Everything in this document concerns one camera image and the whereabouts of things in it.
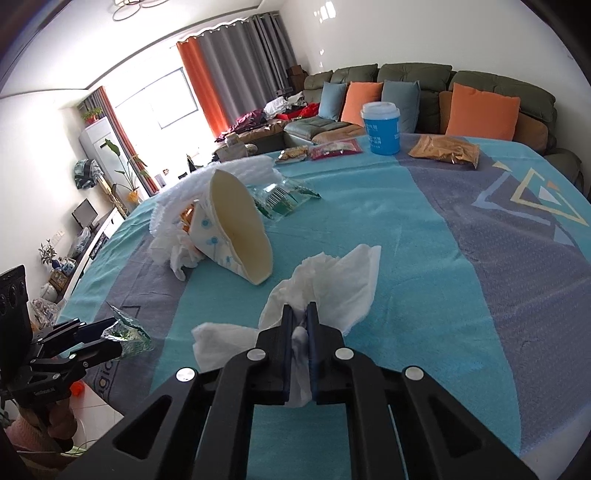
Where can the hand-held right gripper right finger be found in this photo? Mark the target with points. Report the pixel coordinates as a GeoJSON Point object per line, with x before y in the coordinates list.
{"type": "Point", "coordinates": [313, 346]}

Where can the white television cabinet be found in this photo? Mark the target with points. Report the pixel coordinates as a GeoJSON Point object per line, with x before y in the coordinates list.
{"type": "Point", "coordinates": [99, 240]}

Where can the tall floor plant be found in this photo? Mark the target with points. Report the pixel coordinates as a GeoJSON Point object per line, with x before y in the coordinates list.
{"type": "Point", "coordinates": [127, 177]}

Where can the kraft snack bag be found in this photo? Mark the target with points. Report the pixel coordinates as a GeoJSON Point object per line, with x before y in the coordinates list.
{"type": "Point", "coordinates": [233, 148]}

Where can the cloth covered fan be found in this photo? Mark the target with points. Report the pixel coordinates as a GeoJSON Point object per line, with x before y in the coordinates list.
{"type": "Point", "coordinates": [87, 173]}

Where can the small blue cushion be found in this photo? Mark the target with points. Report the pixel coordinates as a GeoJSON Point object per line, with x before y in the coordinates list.
{"type": "Point", "coordinates": [332, 101]}

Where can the brown stacked boxes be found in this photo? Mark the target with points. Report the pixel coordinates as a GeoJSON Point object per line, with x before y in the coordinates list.
{"type": "Point", "coordinates": [296, 76]}

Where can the large orange cushion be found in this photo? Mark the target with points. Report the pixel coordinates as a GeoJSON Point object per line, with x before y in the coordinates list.
{"type": "Point", "coordinates": [482, 113]}

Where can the grey and orange side curtain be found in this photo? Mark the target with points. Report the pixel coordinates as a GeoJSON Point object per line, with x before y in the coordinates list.
{"type": "Point", "coordinates": [122, 138]}

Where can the clear biscuit packet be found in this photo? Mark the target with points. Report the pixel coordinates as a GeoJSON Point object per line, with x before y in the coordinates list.
{"type": "Point", "coordinates": [292, 154]}

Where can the clear green wrapper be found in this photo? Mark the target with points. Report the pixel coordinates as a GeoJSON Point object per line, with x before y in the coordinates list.
{"type": "Point", "coordinates": [281, 201]}

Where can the person's left forearm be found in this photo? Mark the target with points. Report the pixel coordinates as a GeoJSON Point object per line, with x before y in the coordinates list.
{"type": "Point", "coordinates": [25, 441]}

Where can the small potted plant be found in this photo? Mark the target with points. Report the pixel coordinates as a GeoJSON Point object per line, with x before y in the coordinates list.
{"type": "Point", "coordinates": [92, 115]}

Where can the blue cup with white lid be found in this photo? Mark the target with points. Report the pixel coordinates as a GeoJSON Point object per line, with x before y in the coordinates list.
{"type": "Point", "coordinates": [381, 129]}

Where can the white clothes pile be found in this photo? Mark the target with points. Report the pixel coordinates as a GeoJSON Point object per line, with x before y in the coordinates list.
{"type": "Point", "coordinates": [277, 105]}

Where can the window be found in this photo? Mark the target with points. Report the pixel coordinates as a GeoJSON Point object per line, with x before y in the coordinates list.
{"type": "Point", "coordinates": [157, 104]}

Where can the brown cushion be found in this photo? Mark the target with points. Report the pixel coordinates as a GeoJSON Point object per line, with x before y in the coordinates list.
{"type": "Point", "coordinates": [444, 113]}

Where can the brown snack packet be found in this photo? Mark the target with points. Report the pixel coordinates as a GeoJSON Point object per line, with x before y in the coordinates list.
{"type": "Point", "coordinates": [443, 150]}

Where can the red cloth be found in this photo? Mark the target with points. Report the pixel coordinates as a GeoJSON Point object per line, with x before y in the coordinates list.
{"type": "Point", "coordinates": [308, 110]}

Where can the red snack packet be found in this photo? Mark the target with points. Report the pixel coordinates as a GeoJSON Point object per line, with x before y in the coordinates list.
{"type": "Point", "coordinates": [334, 148]}

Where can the white standing air conditioner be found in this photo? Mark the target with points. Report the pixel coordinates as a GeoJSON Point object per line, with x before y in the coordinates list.
{"type": "Point", "coordinates": [99, 143]}

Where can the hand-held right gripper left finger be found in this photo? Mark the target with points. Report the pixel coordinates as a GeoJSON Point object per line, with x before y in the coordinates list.
{"type": "Point", "coordinates": [287, 344]}

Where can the purple clothes pile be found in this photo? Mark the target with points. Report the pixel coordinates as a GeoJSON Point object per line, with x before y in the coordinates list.
{"type": "Point", "coordinates": [251, 122]}

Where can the green sofa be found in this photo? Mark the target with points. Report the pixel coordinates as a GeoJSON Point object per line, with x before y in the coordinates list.
{"type": "Point", "coordinates": [415, 74]}

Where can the small white crumpled tissue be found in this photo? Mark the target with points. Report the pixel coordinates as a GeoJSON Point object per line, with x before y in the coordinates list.
{"type": "Point", "coordinates": [182, 263]}

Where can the black monitor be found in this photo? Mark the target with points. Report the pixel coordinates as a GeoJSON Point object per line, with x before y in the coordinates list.
{"type": "Point", "coordinates": [85, 213]}

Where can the person's left hand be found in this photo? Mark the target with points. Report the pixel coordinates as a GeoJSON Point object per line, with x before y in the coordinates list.
{"type": "Point", "coordinates": [61, 417]}

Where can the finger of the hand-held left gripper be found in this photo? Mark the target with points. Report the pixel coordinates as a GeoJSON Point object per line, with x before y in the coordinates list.
{"type": "Point", "coordinates": [99, 353]}
{"type": "Point", "coordinates": [87, 330]}

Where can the large blue cushion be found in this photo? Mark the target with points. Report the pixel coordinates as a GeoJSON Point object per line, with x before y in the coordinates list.
{"type": "Point", "coordinates": [406, 101]}

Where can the green foil wrapper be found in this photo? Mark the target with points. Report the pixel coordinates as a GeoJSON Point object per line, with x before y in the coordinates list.
{"type": "Point", "coordinates": [130, 334]}

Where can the blue white porcelain jar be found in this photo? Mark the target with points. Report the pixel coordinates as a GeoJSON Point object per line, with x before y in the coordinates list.
{"type": "Point", "coordinates": [68, 266]}

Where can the orange plastic bag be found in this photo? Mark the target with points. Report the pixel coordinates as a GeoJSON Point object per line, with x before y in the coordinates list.
{"type": "Point", "coordinates": [77, 390]}

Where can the crushed dotted paper cup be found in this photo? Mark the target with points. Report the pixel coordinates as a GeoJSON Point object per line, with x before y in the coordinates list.
{"type": "Point", "coordinates": [238, 217]}

